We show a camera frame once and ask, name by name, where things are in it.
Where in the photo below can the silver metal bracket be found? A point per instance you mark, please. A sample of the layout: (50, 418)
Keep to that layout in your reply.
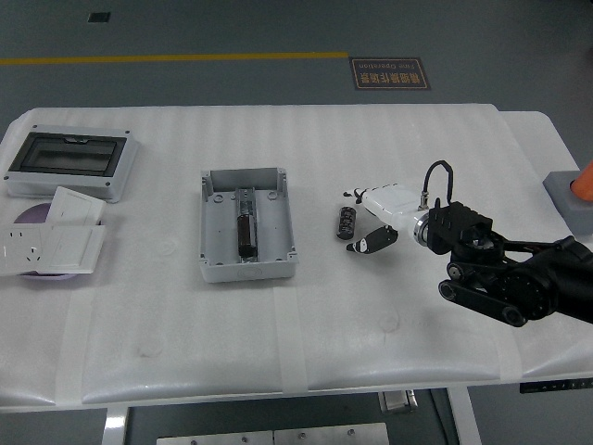
(397, 402)

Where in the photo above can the white switch panel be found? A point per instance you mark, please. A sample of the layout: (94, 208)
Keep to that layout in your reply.
(74, 206)
(69, 248)

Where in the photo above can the black battery silver print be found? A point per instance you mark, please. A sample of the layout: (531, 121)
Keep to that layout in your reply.
(346, 223)

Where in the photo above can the grey open junction box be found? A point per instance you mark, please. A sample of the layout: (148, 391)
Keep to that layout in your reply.
(218, 232)

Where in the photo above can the grey metal plate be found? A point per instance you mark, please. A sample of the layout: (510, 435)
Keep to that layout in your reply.
(213, 438)

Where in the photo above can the dark brown smooth battery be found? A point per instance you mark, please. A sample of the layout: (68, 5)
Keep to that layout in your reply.
(247, 236)

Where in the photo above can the metal mounting rail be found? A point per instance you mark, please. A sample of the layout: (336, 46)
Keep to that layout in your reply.
(245, 199)

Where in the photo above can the dark floor hatch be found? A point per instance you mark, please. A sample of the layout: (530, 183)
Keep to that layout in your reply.
(98, 17)

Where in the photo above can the grey block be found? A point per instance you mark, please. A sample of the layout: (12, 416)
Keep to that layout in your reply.
(563, 194)

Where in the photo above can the purple round disc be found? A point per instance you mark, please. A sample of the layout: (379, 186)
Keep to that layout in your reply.
(32, 215)

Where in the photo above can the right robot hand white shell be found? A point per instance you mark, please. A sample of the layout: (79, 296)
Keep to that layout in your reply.
(394, 204)

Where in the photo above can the white table leg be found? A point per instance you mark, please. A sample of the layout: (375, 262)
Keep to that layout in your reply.
(116, 428)
(465, 417)

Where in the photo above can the black table control panel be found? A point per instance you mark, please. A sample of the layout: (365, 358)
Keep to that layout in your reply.
(556, 386)

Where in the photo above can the black floor sign orange text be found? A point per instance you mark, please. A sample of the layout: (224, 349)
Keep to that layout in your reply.
(389, 74)

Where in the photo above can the orange cone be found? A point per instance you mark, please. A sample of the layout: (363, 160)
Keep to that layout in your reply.
(584, 183)

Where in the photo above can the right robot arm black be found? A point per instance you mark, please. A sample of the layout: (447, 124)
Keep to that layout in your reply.
(523, 283)

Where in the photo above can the white foam mat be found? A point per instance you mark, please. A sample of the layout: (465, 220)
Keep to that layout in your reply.
(370, 301)

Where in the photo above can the white socket panel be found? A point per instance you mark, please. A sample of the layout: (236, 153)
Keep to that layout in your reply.
(18, 245)

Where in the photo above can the white tape strip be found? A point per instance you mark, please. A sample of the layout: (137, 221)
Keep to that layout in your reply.
(74, 347)

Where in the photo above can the grey box dark window lid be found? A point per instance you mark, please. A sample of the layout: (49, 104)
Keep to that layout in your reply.
(69, 157)

